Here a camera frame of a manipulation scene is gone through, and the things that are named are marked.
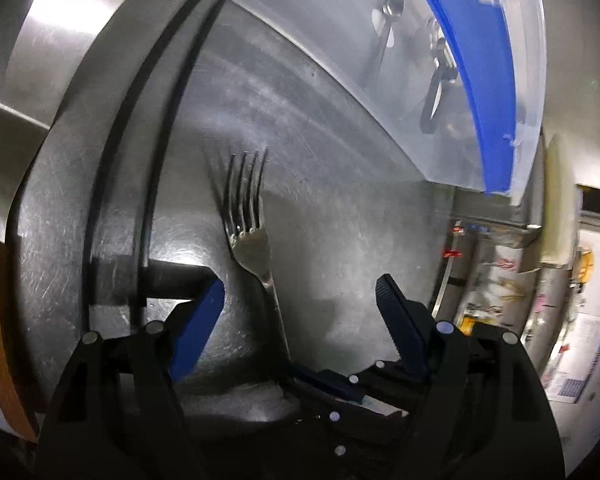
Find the metal spatula with wooden handle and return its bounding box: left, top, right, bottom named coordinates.
left=0, top=0, right=201, bottom=443

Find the metal fork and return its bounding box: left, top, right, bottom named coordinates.
left=220, top=146, right=293, bottom=368

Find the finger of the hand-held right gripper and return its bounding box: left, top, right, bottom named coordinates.
left=286, top=357, right=428, bottom=407
left=292, top=402, right=423, bottom=480

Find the stainless steel appliance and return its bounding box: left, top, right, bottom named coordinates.
left=432, top=187, right=543, bottom=361

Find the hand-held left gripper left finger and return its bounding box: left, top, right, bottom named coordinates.
left=35, top=278, right=226, bottom=480

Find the metal peeler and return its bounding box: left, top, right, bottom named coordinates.
left=419, top=15, right=459, bottom=134

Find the white printed sheet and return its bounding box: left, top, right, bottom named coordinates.
left=542, top=312, right=600, bottom=403

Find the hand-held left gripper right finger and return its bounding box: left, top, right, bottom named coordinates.
left=375, top=274, right=566, bottom=480

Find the metal spoon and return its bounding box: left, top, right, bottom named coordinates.
left=367, top=0, right=406, bottom=78

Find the clear plastic storage box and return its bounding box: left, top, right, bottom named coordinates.
left=192, top=0, right=548, bottom=206

